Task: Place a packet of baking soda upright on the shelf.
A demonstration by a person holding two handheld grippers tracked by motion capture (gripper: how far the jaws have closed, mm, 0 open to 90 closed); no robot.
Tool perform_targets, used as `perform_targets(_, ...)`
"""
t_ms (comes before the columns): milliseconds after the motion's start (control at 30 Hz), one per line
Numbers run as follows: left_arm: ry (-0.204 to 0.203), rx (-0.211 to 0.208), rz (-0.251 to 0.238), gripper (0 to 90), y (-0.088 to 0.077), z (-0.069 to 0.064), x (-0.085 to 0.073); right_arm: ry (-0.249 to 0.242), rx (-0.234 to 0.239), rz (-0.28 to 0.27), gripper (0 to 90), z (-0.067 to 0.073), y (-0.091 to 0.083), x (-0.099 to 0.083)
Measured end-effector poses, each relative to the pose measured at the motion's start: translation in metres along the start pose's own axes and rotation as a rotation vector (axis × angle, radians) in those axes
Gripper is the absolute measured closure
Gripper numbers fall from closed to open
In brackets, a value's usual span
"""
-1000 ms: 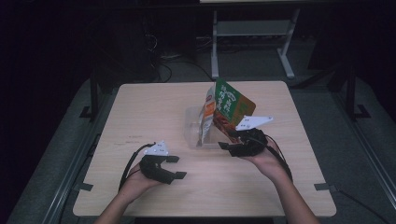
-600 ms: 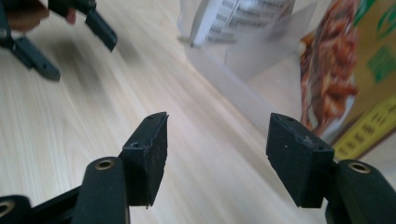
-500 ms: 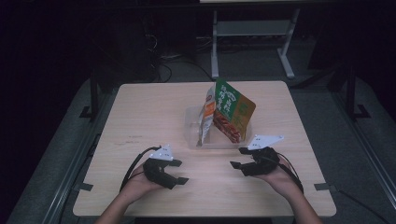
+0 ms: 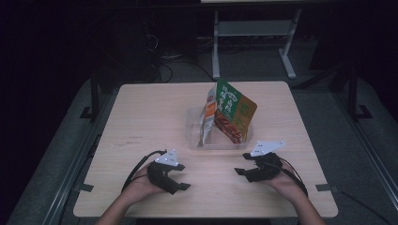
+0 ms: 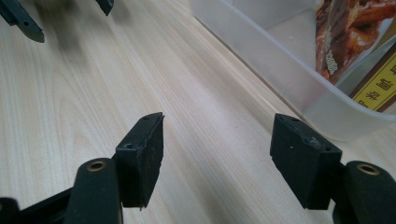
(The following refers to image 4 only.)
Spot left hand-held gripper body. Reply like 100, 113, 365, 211
146, 148, 180, 196

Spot person's left hand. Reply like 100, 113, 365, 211
122, 164, 171, 204

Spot grey tape strip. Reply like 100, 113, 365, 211
73, 183, 95, 193
314, 184, 339, 193

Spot person's right hand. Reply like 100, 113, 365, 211
265, 164, 307, 204

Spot clear plastic container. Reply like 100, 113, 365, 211
185, 105, 253, 151

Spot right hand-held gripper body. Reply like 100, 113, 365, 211
245, 140, 286, 184

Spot left hand-held gripper black cable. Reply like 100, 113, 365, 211
120, 149, 169, 193

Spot right hand-held gripper black cable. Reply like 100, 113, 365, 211
278, 157, 310, 198

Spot black floor cables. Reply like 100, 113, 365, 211
144, 29, 217, 84

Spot orange and white packet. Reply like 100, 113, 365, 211
197, 86, 219, 148

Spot black metal stand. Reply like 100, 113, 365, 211
346, 62, 374, 123
79, 69, 101, 123

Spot white metal table frame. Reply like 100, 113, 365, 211
211, 8, 303, 81

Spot green snack packet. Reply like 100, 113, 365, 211
213, 77, 258, 145

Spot hand-held gripper black cable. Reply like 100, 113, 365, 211
120, 149, 169, 193
278, 157, 310, 198

